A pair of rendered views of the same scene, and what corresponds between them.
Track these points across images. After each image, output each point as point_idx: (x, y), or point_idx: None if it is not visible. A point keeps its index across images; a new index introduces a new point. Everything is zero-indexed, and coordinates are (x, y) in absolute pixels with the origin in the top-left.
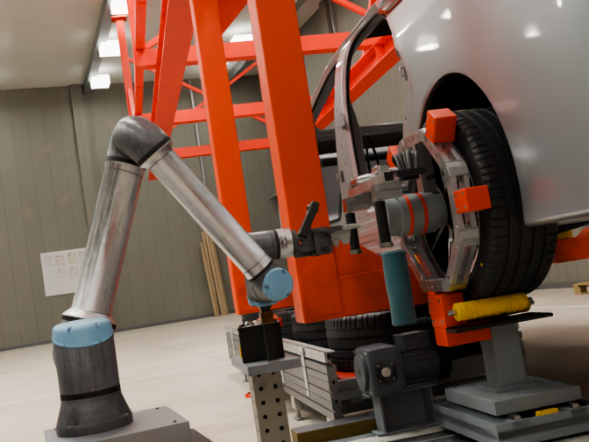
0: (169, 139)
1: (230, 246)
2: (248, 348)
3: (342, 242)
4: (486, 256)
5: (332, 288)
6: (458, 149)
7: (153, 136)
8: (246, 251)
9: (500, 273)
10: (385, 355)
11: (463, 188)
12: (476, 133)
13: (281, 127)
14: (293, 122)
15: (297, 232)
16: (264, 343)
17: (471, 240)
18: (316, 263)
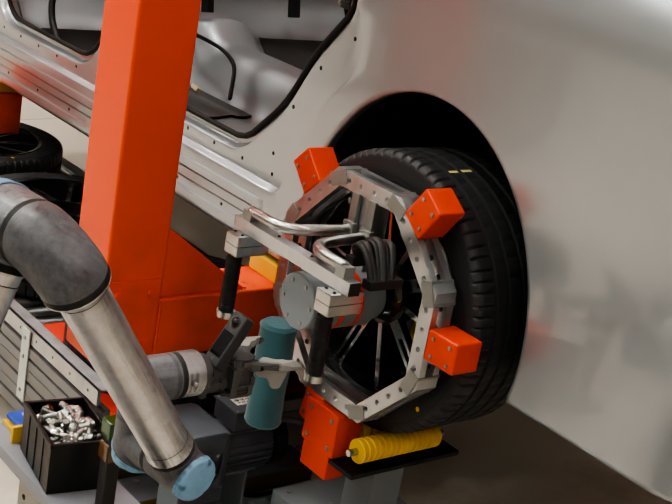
0: (110, 270)
1: (147, 430)
2: (59, 474)
3: (270, 385)
4: (430, 407)
5: (148, 319)
6: (443, 248)
7: (93, 275)
8: (169, 437)
9: (437, 424)
10: (213, 445)
11: (452, 343)
12: (480, 245)
13: (144, 57)
14: (163, 50)
15: (121, 231)
16: (84, 468)
17: (424, 390)
18: (136, 280)
